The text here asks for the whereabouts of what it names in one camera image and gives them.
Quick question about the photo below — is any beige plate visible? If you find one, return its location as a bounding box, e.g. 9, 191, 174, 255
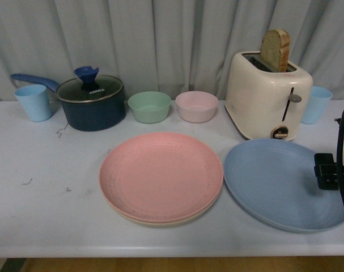
103, 191, 222, 227

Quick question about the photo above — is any left light blue cup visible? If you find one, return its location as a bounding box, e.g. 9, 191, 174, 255
15, 84, 52, 122

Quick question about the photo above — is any light blue cup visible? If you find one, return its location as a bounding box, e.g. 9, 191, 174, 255
15, 84, 52, 122
300, 86, 333, 125

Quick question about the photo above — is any right light blue cup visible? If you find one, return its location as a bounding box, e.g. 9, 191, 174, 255
300, 86, 333, 125

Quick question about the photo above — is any blue plate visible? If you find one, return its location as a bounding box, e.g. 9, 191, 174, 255
223, 139, 344, 232

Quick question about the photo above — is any bread slice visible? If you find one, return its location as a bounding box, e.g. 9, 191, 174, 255
260, 28, 291, 73

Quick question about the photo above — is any glass pot lid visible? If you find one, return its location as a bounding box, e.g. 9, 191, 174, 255
56, 66, 124, 103

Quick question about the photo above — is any grey curtain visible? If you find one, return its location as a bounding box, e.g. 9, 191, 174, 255
0, 1, 344, 100

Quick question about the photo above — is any green bowl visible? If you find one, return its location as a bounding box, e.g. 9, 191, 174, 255
128, 91, 171, 124

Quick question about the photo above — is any pink bowl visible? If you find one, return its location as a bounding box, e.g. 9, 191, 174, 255
175, 91, 219, 123

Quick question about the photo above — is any dark blue saucepan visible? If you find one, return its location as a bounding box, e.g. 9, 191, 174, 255
11, 73, 126, 131

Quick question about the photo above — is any pink plate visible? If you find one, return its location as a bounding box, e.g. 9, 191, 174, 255
99, 132, 223, 223

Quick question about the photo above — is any cream toaster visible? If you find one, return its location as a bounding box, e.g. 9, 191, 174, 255
225, 52, 313, 141

